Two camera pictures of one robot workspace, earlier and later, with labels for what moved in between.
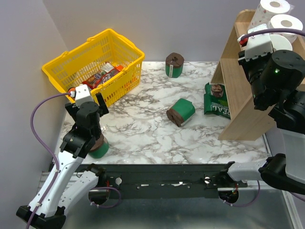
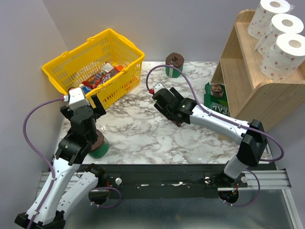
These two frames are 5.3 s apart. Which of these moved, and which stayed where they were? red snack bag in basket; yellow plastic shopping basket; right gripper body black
Moved: right gripper body black
Stayed: yellow plastic shopping basket; red snack bag in basket
